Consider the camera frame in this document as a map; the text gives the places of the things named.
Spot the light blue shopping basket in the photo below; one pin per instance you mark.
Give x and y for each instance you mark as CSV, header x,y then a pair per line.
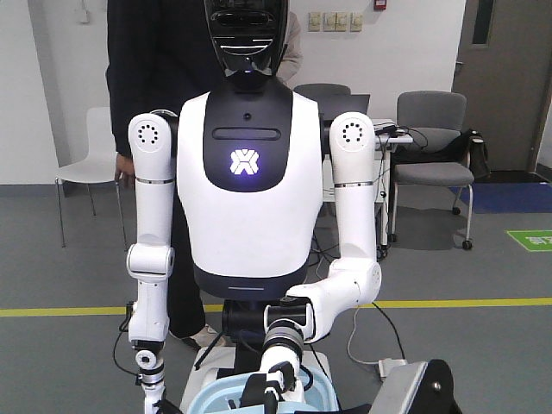
x,y
254,393

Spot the white humanoid robot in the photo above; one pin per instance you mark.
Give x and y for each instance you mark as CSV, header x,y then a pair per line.
x,y
261,237

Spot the white plastic chair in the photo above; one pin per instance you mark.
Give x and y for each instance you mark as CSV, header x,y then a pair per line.
x,y
97,167

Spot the person in dark clothes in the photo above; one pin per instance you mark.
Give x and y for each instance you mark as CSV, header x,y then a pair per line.
x,y
161,57

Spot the grey door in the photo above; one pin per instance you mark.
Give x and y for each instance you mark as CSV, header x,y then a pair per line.
x,y
503,68

